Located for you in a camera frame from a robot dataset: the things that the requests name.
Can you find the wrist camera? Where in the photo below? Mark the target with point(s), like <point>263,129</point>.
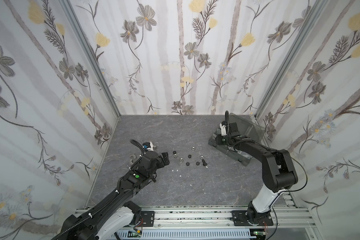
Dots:
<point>223,130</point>
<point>148,146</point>

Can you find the white slotted cable duct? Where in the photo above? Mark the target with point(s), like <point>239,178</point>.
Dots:
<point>187,234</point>

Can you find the grey compartment organizer box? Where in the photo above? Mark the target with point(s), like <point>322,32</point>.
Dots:
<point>251,132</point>

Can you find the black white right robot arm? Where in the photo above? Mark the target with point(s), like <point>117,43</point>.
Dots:
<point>278,170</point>

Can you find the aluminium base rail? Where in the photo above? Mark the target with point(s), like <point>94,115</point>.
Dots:
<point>287,223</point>

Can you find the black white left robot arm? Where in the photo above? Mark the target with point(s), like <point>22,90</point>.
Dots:
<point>116,210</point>

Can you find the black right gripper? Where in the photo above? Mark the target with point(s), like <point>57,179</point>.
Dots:
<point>225,139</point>

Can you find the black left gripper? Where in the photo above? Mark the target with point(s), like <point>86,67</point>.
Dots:
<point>165,158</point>

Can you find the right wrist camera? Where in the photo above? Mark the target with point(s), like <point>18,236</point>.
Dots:
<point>223,130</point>

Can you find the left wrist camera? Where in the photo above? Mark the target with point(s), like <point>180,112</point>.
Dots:
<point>148,146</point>

